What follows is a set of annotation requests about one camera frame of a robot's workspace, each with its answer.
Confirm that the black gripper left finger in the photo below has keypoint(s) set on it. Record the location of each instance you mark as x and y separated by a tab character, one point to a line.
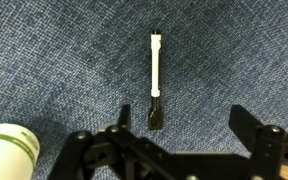
94	156

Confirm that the white marker with black cap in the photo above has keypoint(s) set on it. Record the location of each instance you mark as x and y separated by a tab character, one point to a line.
155	66

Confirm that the blue table cloth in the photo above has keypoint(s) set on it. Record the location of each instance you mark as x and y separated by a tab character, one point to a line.
50	50

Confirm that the white paper cup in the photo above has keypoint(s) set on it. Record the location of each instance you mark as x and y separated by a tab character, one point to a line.
7	153

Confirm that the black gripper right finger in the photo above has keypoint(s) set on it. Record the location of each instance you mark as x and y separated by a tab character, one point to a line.
270	150

